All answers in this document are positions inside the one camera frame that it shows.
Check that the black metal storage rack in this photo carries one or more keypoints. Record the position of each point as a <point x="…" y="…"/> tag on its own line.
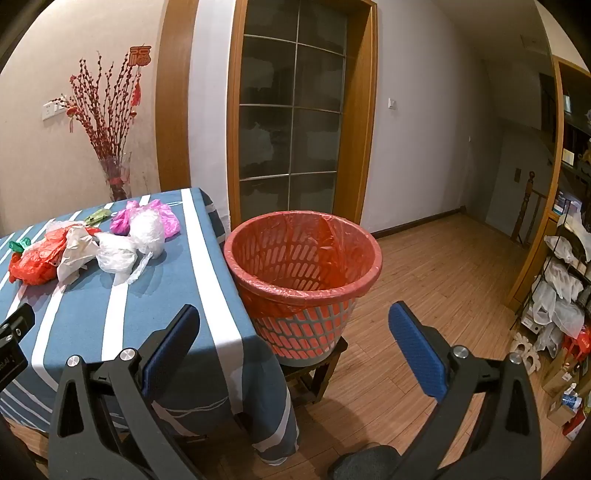
<point x="539" y="281"/>

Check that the grey plastic lattice wastebasket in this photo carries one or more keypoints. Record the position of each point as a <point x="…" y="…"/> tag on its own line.
<point x="304" y="361"/>

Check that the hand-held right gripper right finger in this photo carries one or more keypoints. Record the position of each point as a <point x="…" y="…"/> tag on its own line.
<point x="415" y="350"/>

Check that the wooden wall trim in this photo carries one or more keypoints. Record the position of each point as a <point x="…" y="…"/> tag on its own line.
<point x="173" y="115"/>

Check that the wooden shelf unit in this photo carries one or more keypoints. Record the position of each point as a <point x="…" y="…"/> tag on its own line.
<point x="531" y="258"/>

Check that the cardboard box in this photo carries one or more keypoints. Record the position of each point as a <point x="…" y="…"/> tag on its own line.
<point x="556" y="376"/>

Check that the white carved wooden ornament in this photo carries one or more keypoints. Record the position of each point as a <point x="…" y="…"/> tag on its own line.
<point x="526" y="355"/>

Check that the clear plastic bag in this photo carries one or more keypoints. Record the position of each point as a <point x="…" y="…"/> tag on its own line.
<point x="147" y="233"/>

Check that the ceiling air vent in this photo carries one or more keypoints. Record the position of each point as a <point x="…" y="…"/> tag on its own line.
<point x="535" y="41"/>

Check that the dark cloth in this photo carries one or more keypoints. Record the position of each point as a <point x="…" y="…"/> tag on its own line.
<point x="364" y="464"/>

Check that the red berry branches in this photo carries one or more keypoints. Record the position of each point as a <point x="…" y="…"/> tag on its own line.
<point x="104" y="120"/>

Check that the magenta plastic bag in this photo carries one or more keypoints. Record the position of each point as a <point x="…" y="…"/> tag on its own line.
<point x="122" y="221"/>

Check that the red plastic bag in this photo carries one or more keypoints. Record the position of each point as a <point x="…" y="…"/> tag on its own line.
<point x="34" y="265"/>

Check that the grey interior door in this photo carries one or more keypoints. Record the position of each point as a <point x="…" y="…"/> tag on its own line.
<point x="505" y="184"/>

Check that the dark green plastic bag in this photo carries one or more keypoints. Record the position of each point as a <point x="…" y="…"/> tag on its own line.
<point x="18" y="244"/>

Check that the light green plastic bag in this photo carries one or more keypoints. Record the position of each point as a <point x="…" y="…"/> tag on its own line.
<point x="98" y="216"/>

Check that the wooden door frame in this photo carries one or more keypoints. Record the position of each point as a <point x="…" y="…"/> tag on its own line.
<point x="358" y="138"/>

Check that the glass vase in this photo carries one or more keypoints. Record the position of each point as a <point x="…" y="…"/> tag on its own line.
<point x="115" y="180"/>

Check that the red plastic stool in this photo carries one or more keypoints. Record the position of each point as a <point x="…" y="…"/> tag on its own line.
<point x="579" y="341"/>

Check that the spray bottle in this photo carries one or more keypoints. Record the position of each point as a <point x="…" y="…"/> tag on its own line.
<point x="571" y="398"/>

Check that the red paper hanging ornament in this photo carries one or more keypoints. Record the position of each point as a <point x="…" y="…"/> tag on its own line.
<point x="140" y="56"/>

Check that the blue white striped tablecloth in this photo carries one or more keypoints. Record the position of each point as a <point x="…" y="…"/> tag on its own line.
<point x="184" y="258"/>

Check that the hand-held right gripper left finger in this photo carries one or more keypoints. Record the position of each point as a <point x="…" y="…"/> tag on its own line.
<point x="168" y="350"/>

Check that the translucent white plastic bag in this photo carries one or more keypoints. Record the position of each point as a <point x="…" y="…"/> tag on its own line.
<point x="115" y="258"/>

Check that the dark wooden stool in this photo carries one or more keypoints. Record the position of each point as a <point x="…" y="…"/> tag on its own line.
<point x="323" y="374"/>

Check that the wooden stair newel post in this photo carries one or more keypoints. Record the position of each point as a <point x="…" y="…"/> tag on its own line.
<point x="524" y="207"/>

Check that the frosted glass panel door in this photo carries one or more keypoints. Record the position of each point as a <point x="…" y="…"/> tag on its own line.
<point x="291" y="138"/>

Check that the hanging white plastic bag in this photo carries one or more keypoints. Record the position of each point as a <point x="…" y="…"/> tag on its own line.
<point x="561" y="279"/>
<point x="565" y="314"/>
<point x="561" y="247"/>

